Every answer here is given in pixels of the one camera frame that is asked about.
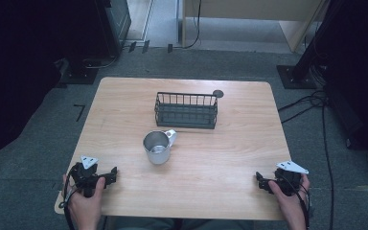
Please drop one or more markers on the black stand with base plate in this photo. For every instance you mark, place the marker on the black stand with base plate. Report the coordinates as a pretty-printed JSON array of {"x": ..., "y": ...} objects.
[
  {"x": 303, "y": 64},
  {"x": 78, "y": 72}
]

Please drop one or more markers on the light wooden desk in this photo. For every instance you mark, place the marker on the light wooden desk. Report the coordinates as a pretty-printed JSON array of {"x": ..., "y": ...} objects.
[{"x": 252, "y": 9}]

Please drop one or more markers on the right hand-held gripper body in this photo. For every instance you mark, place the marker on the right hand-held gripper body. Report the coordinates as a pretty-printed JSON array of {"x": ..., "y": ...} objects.
[{"x": 288, "y": 179}]

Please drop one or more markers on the person's left hand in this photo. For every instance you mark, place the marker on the person's left hand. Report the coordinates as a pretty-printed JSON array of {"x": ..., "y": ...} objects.
[{"x": 84, "y": 204}]

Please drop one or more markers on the dark round table cap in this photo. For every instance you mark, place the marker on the dark round table cap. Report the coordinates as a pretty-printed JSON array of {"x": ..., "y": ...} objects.
[{"x": 218, "y": 93}]

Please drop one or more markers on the black cabinet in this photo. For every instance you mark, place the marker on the black cabinet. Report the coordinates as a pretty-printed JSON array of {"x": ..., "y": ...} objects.
[{"x": 113, "y": 25}]

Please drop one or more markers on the dark curtain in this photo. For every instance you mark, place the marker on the dark curtain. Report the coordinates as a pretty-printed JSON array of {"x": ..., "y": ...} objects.
[{"x": 19, "y": 64}]

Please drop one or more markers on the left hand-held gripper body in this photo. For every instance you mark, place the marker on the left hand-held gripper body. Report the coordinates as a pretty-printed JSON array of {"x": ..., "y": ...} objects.
[{"x": 86, "y": 177}]

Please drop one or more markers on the person's right hand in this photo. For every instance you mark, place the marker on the person's right hand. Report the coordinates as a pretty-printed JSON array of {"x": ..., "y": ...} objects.
[{"x": 289, "y": 202}]

